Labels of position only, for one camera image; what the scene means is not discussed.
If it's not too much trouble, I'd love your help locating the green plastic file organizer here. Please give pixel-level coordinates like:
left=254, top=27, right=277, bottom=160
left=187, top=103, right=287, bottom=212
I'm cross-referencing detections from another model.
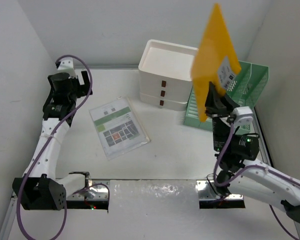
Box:
left=183, top=61, right=270, bottom=131

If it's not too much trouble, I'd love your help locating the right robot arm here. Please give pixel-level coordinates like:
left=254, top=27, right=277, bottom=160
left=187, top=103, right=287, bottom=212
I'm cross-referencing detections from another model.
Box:
left=205, top=82, right=300, bottom=224

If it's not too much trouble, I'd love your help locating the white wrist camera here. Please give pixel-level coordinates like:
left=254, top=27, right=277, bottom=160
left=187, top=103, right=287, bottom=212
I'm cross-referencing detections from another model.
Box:
left=57, top=57, right=77, bottom=77
left=231, top=106, right=254, bottom=127

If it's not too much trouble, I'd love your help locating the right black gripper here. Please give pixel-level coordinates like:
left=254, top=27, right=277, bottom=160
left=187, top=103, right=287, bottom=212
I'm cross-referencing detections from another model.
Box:
left=202, top=81, right=237, bottom=153

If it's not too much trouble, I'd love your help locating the metal base plate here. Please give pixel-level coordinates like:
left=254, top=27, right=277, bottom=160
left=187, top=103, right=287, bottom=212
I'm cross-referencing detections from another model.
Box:
left=196, top=180, right=244, bottom=201
left=66, top=181, right=110, bottom=201

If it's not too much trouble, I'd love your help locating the clear sleeve with documents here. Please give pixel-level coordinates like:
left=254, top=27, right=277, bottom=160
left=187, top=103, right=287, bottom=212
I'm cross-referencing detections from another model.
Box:
left=89, top=97, right=151, bottom=160

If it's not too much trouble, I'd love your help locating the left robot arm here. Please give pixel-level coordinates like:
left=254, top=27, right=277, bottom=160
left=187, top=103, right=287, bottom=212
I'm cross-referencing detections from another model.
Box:
left=12, top=70, right=92, bottom=210

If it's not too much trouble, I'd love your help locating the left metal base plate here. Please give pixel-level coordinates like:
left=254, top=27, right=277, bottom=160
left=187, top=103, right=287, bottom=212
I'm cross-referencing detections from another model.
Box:
left=66, top=181, right=110, bottom=201

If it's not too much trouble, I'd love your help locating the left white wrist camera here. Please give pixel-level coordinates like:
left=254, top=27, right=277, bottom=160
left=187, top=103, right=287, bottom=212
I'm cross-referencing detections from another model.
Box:
left=57, top=57, right=77, bottom=77

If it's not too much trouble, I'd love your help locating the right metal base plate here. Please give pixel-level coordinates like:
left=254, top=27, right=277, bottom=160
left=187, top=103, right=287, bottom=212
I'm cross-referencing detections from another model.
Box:
left=196, top=180, right=244, bottom=201

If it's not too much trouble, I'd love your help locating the white foam front panel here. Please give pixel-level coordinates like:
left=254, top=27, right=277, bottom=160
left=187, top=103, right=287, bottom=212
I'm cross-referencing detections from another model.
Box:
left=7, top=178, right=300, bottom=240

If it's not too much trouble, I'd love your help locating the white three-drawer storage box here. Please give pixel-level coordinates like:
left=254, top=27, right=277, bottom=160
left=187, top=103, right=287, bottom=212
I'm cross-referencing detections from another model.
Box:
left=138, top=39, right=198, bottom=112

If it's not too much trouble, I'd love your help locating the orange plastic folder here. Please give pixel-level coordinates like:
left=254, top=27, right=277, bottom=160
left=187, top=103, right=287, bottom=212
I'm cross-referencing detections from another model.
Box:
left=190, top=3, right=242, bottom=122

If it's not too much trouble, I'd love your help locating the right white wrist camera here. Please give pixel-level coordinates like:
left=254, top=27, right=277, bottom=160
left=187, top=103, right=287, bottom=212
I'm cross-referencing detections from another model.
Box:
left=231, top=106, right=254, bottom=127

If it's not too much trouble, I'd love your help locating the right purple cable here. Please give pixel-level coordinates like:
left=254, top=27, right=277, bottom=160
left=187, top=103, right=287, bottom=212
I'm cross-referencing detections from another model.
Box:
left=212, top=117, right=300, bottom=240

